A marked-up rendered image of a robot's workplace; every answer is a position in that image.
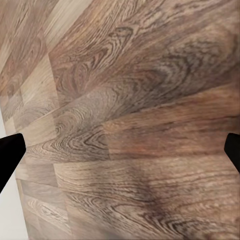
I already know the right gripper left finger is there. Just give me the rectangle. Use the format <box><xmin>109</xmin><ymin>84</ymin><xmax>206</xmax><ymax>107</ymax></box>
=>
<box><xmin>0</xmin><ymin>133</ymin><xmax>26</xmax><ymax>193</ymax></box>

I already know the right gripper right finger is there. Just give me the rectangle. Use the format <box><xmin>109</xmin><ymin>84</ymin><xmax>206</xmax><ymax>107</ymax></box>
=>
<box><xmin>224</xmin><ymin>132</ymin><xmax>240</xmax><ymax>173</ymax></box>

